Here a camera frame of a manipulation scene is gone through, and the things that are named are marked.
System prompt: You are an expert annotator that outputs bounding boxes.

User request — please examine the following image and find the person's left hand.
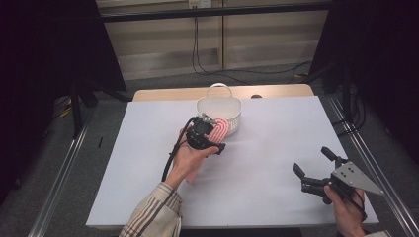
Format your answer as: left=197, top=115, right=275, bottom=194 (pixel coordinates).
left=164, top=128, right=220, bottom=191

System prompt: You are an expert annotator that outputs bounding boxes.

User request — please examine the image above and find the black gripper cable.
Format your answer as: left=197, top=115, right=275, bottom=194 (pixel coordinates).
left=339, top=186, right=369, bottom=222
left=161, top=117, right=196, bottom=183

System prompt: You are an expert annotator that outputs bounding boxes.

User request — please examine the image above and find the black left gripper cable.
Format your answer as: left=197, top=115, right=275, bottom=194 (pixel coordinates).
left=161, top=117, right=196, bottom=183

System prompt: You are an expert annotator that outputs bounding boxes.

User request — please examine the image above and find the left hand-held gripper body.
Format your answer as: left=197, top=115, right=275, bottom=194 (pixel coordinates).
left=186, top=113, right=218, bottom=151

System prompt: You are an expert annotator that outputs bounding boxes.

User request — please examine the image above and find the white table cover sheet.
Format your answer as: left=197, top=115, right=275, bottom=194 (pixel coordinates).
left=85, top=96, right=379, bottom=229

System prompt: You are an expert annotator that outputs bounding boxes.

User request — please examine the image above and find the black metal stand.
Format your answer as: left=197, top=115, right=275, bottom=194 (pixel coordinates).
left=69, top=78, right=84, bottom=138

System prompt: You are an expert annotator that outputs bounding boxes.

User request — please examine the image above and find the black horizontal bar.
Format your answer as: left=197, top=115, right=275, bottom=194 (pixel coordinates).
left=100, top=2, right=333, bottom=24

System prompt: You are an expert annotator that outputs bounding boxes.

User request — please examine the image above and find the black floor cables bundle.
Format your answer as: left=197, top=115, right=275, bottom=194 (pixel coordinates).
left=331, top=84, right=368, bottom=136

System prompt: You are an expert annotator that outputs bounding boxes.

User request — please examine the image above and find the person's right hand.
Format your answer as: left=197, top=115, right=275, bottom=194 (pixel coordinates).
left=323, top=184, right=368, bottom=237

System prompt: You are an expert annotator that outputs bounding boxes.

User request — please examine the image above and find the pink hairbrush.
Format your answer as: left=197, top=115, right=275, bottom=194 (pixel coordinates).
left=186, top=118, right=231, bottom=185

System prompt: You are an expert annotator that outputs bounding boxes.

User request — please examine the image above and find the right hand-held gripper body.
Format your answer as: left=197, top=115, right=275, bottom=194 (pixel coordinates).
left=300, top=158, right=384, bottom=205

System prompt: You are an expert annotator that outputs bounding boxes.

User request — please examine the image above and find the aluminium floor rail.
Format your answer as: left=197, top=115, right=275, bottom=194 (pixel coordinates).
left=28, top=126, right=91, bottom=237
left=327, top=95, right=419, bottom=237

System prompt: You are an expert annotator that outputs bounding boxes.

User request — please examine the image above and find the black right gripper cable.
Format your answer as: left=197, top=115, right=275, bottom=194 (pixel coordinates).
left=339, top=186, right=369, bottom=222

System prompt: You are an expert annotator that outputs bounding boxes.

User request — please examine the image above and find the white perforated plastic basket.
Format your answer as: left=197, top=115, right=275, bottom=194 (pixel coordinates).
left=196, top=83, right=242, bottom=136

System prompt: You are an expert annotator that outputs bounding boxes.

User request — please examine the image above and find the white wall outlet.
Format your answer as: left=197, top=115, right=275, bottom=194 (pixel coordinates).
left=188, top=0, right=212, bottom=9

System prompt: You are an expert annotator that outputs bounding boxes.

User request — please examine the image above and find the black hanging wall cable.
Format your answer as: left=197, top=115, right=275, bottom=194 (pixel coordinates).
left=192, top=16, right=314, bottom=85

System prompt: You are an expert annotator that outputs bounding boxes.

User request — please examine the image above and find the black curtain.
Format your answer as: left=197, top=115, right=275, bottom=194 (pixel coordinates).
left=0, top=0, right=127, bottom=205
left=309, top=0, right=419, bottom=162

